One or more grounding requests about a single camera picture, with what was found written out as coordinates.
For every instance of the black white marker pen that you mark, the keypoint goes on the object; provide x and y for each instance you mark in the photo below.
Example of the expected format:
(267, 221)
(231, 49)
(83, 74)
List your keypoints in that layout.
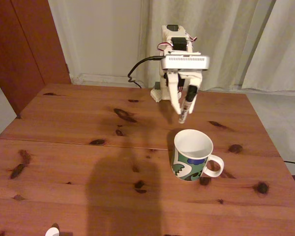
(188, 100)

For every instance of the white fabric curtain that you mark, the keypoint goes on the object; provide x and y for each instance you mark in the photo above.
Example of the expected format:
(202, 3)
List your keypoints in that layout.
(223, 37)
(282, 49)

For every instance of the white mug green blue pattern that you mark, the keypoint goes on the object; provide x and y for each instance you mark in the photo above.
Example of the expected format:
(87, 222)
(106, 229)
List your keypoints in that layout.
(186, 162)

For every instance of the brown wooden cabinet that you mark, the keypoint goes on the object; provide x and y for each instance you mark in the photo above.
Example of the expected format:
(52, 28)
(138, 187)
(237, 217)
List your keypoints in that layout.
(19, 49)

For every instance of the small white round object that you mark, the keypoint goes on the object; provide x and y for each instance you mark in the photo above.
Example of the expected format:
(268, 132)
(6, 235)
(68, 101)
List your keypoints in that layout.
(51, 232)

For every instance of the silver camera box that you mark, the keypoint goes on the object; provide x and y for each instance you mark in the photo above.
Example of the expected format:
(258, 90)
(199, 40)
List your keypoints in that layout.
(185, 62)

